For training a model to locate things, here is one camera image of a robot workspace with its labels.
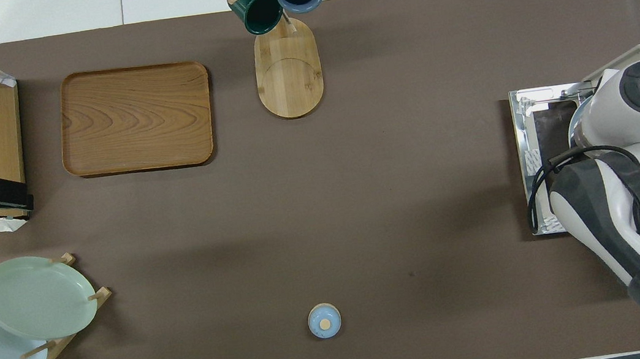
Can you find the glass oven door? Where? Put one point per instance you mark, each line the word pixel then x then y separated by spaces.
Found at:
pixel 524 115

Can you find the pale green plate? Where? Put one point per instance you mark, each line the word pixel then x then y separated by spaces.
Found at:
pixel 39 297

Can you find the rectangular wooden tray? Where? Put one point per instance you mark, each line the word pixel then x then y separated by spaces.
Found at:
pixel 136 118

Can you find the wooden mug tree stand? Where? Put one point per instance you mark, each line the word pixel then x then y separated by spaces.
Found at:
pixel 290 84

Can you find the dark green mug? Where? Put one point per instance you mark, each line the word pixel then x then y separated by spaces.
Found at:
pixel 261 11

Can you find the brown table mat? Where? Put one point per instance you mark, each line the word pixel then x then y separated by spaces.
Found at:
pixel 356 168

